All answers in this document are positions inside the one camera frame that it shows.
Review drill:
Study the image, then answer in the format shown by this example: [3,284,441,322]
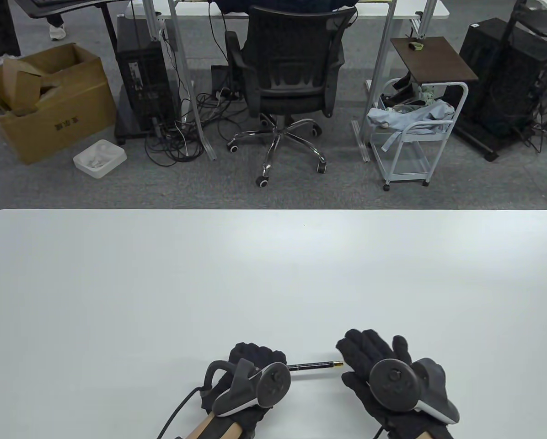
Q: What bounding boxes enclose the person's left hand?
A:
[201,342,293,433]

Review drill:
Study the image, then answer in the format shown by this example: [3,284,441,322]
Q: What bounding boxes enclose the person's right hand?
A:
[336,328,457,439]

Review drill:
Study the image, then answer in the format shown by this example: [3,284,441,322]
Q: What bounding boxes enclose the grey controller with strap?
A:
[204,359,292,418]
[369,358,460,423]

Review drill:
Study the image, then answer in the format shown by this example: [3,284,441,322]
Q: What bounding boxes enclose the black gold fountain pen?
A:
[286,361,344,372]

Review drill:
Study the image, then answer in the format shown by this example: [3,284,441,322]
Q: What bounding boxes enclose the person's left forearm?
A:
[184,412,244,439]

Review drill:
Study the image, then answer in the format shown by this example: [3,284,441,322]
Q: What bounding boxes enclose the white metal cart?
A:
[369,79,469,192]

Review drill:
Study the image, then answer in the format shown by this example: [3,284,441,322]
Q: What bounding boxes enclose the light blue cloth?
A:
[367,101,456,152]

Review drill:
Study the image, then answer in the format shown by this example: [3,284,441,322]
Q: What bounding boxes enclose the white plastic tray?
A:
[73,139,128,179]

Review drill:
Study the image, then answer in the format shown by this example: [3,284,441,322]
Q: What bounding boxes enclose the black mesh office chair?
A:
[225,5,359,188]

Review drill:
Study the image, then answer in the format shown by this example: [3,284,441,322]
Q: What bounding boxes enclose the dark brown board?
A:
[390,37,479,85]

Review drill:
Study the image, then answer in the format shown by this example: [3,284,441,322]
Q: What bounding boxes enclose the brown cardboard box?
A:
[0,43,118,165]

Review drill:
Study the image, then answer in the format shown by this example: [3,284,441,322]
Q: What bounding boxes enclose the large black computer tower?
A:
[452,18,547,161]

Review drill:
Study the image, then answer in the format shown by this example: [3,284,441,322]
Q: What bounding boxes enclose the white desk with aluminium legs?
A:
[126,0,450,163]

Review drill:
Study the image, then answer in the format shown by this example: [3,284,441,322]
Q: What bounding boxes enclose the black desk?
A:
[15,0,132,146]

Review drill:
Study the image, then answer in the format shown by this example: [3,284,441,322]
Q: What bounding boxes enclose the black glove cable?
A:
[157,386,205,439]

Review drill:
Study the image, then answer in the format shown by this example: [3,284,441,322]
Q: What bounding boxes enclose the black floor cable bundle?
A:
[145,89,243,167]

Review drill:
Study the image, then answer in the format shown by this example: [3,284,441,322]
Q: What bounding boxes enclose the tangled floor cables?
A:
[523,87,547,154]

